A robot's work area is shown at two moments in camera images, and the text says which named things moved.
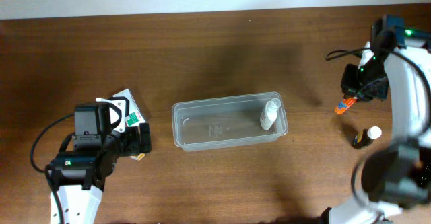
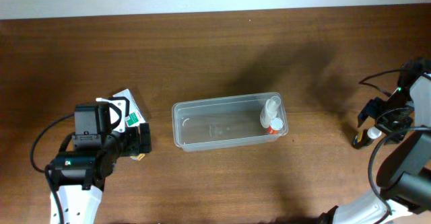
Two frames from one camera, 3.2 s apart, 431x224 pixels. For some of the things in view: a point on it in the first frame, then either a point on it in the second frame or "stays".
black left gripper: x=144 y=137 stays
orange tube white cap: x=345 y=104 to x=275 y=124
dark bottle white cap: x=364 y=138 stays
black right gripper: x=365 y=88 to x=382 y=112
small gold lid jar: x=137 y=157 stays
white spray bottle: x=270 y=113 stays
